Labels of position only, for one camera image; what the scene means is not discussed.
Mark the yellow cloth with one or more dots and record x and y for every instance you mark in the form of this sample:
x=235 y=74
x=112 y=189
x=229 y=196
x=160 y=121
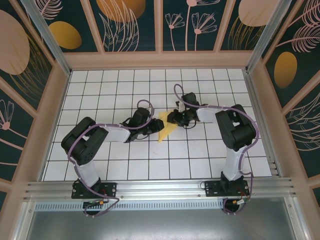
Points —
x=166 y=132

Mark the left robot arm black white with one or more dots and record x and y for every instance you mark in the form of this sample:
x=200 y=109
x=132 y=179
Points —
x=82 y=140

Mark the black base plate left arm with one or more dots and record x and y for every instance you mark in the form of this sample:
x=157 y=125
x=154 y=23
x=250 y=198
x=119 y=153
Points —
x=110 y=190

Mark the black base plate right arm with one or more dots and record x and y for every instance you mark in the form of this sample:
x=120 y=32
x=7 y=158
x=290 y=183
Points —
x=212 y=188

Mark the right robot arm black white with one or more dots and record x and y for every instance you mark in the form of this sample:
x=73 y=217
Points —
x=237 y=130

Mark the grey sheet metal shelf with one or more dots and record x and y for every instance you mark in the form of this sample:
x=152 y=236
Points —
x=160 y=225

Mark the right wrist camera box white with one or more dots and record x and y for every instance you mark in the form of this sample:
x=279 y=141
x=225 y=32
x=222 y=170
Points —
x=180 y=106

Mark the aluminium side rail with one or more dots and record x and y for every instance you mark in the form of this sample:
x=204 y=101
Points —
x=255 y=100

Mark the aluminium mounting rail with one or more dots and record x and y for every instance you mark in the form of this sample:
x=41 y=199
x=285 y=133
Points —
x=160 y=186

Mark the aluminium frame post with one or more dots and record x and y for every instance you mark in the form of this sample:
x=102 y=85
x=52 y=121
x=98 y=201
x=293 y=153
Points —
x=266 y=37
x=50 y=42

